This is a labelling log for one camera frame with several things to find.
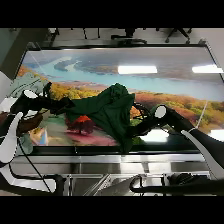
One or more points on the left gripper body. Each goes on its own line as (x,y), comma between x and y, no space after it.
(61,105)

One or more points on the dark green T-shirt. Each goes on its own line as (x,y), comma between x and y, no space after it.
(106,110)

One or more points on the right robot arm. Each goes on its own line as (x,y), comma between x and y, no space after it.
(203,143)

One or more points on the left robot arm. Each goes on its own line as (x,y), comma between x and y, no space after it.
(9,140)

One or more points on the brown garment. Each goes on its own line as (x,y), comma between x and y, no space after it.
(28,124)

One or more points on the pale green garment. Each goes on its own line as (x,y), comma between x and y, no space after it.
(28,83)

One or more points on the black office chair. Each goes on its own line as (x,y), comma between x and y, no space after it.
(129,36)
(178,32)

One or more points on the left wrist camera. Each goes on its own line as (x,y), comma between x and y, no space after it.
(47,89)

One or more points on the silver frame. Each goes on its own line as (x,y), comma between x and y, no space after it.
(100,166)

